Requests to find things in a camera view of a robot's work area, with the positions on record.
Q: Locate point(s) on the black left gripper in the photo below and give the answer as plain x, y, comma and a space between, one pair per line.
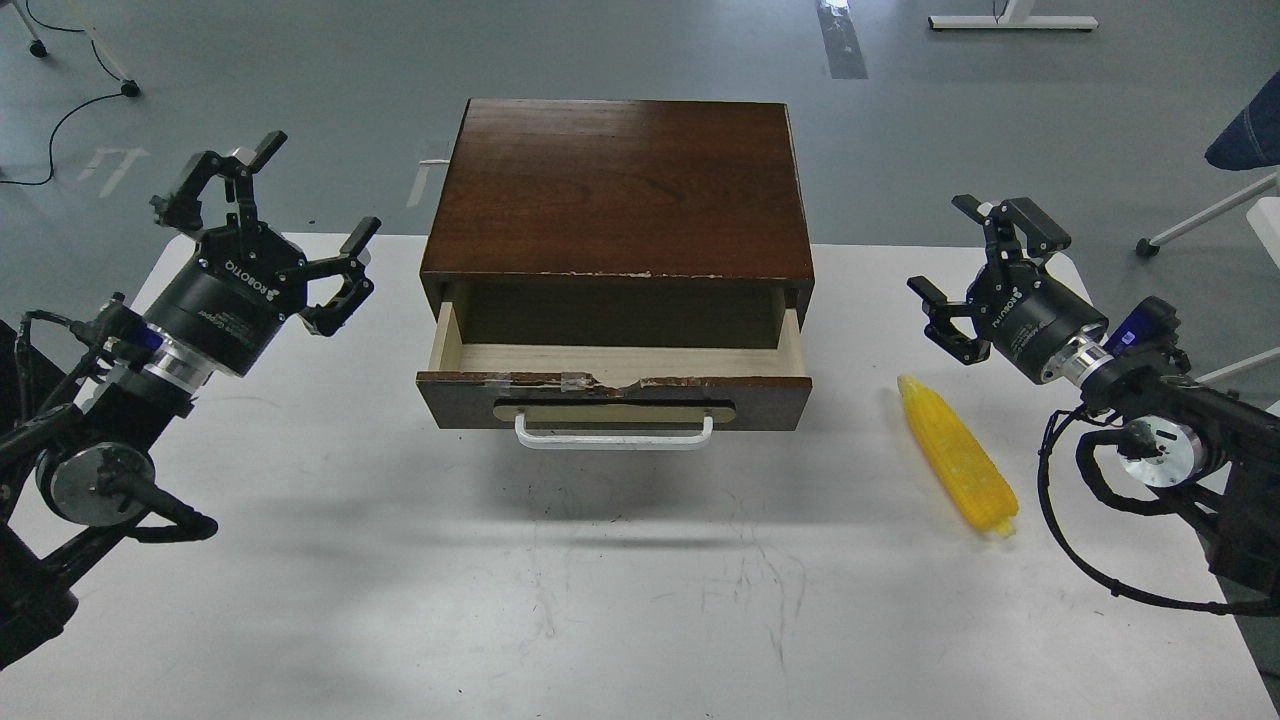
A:
225, 300

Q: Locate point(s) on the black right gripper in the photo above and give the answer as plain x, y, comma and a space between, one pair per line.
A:
1014, 302

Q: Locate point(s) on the yellow corn cob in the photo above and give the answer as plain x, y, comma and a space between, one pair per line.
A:
978, 489

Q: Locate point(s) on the wooden drawer with white handle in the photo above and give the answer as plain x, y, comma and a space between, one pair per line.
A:
597, 356

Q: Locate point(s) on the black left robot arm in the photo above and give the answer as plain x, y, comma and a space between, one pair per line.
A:
91, 398

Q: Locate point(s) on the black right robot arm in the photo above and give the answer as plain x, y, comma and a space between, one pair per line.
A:
1170, 446

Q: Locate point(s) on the white desk foot bar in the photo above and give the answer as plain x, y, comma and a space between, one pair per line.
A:
1014, 16

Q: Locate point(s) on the dark wooden cabinet case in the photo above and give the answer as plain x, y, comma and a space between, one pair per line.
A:
624, 222

